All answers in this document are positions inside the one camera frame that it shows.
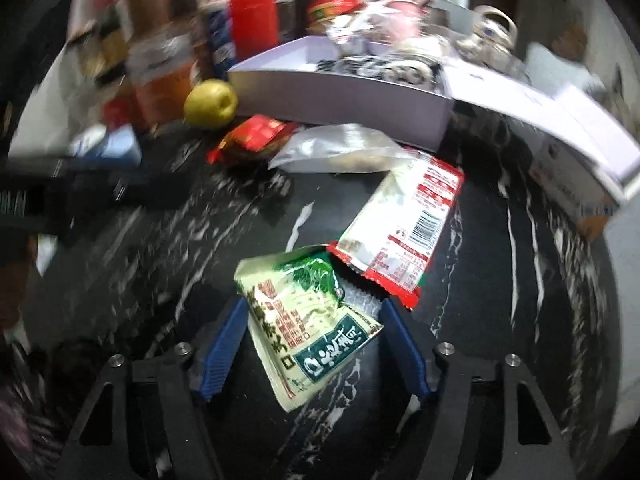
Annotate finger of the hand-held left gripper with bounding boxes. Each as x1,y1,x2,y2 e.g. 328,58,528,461
55,160,151,221

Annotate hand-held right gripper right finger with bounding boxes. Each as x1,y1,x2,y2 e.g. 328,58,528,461
377,297,576,480

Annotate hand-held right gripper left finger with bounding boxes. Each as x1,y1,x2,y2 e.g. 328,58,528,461
52,297,251,480

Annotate green snack packet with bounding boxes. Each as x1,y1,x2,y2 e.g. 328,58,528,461
234,245,385,413

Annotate red white snack packet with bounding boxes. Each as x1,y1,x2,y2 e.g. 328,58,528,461
327,147,466,310

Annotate red brown snack packet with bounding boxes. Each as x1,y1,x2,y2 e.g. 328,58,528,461
207,115,301,166

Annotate clear plastic bag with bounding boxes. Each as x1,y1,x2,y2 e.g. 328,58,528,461
269,123,416,175

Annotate lavender gift box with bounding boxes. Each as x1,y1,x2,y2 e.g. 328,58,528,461
227,35,626,206

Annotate black white checkered cloth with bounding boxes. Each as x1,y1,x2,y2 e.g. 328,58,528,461
317,52,443,86

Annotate person's left hand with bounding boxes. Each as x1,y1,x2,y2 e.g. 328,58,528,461
0,232,41,331

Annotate glass jar orange contents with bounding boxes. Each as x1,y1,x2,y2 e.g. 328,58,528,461
127,47,198,126

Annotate yellow green apple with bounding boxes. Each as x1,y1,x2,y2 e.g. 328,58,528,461
183,79,239,128

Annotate blue tablet tube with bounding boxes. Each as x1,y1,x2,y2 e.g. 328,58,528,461
205,2,236,68

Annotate person's patterned clothing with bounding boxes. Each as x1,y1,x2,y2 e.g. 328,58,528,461
0,340,61,480

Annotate red cylinder canister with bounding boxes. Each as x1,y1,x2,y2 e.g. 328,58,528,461
229,0,278,66

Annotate black snack pouch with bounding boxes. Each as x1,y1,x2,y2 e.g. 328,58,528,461
240,0,307,43

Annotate white teapot kettle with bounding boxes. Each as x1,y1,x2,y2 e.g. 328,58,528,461
457,4,518,58

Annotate pink cup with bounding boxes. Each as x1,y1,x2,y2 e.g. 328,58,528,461
375,0,436,43

